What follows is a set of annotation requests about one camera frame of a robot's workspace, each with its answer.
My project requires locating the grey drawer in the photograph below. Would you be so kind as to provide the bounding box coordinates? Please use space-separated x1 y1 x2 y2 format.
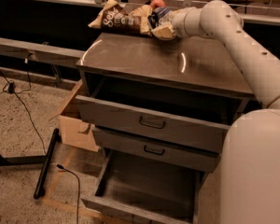
76 95 230 153
92 127 219 173
82 151 202 224

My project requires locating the brown chip bag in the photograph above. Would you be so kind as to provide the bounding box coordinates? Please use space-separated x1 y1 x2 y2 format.
89 0 152 35

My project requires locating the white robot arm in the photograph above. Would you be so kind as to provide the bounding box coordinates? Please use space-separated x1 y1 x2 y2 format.
152 0 280 224

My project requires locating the grey middle drawer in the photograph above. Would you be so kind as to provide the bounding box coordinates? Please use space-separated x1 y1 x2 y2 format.
92 127 219 173

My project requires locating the grey drawer cabinet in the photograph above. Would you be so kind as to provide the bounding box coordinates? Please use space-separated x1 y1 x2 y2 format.
76 3 256 224

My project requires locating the red apple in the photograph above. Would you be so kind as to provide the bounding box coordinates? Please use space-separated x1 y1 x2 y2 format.
150 0 166 9

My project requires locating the grey top drawer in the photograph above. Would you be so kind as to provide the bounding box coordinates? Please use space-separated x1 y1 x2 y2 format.
76 95 230 153

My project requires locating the blue chip bag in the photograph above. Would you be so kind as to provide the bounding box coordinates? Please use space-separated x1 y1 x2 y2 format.
147 7 171 29

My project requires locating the black cable with plug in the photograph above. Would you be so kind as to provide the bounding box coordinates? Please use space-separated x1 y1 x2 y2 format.
55 163 82 224

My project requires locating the grey metal rail bench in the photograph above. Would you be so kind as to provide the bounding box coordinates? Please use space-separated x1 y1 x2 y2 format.
0 37 84 68

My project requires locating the grey bottom drawer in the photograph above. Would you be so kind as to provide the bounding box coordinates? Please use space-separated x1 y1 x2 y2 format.
82 151 202 224

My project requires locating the black table leg base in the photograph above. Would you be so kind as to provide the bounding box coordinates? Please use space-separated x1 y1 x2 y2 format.
0 128 61 200

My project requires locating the black cable on floor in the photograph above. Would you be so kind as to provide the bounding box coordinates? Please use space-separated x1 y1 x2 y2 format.
0 53 47 155

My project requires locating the cardboard box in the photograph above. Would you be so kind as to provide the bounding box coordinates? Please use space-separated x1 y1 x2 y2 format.
51 80 99 152

